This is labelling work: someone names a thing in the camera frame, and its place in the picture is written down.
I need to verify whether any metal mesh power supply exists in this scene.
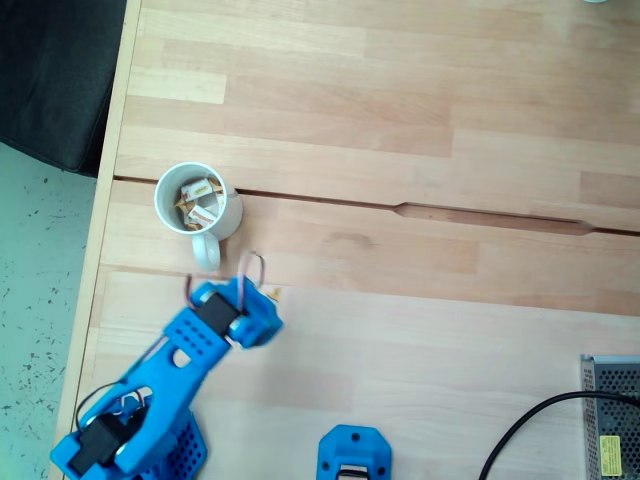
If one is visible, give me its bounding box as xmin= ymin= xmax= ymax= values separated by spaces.
xmin=579 ymin=353 xmax=640 ymax=480

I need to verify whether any blue post base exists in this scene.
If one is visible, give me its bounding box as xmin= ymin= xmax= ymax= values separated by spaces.
xmin=317 ymin=424 xmax=394 ymax=480

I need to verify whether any thick black power cable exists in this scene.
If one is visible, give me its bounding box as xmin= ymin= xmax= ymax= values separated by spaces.
xmin=478 ymin=391 xmax=640 ymax=480

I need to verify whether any black upholstered seat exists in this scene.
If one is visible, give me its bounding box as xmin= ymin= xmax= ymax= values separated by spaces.
xmin=0 ymin=0 xmax=129 ymax=177

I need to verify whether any red white servo cable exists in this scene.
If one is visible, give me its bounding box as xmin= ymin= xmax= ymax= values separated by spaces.
xmin=238 ymin=251 xmax=267 ymax=301

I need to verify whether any white ceramic mug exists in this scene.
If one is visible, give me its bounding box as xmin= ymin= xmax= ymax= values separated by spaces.
xmin=153 ymin=161 xmax=245 ymax=273

